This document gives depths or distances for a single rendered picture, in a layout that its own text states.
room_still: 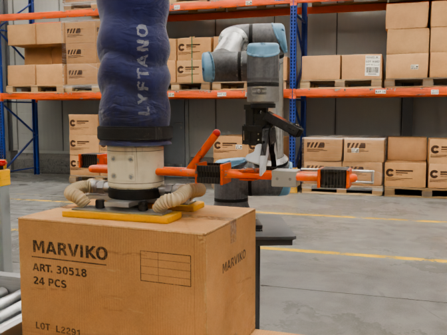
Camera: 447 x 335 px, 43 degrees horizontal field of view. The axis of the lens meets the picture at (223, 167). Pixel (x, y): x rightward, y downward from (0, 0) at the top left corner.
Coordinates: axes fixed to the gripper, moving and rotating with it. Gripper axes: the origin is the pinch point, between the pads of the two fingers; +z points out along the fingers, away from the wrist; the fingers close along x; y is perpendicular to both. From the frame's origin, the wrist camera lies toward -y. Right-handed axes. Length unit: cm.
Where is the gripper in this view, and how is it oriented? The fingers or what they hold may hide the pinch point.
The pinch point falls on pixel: (269, 174)
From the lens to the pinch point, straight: 159.8
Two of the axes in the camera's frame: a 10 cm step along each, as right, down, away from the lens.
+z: 0.0, 10.0, 1.0
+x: -3.1, 0.9, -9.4
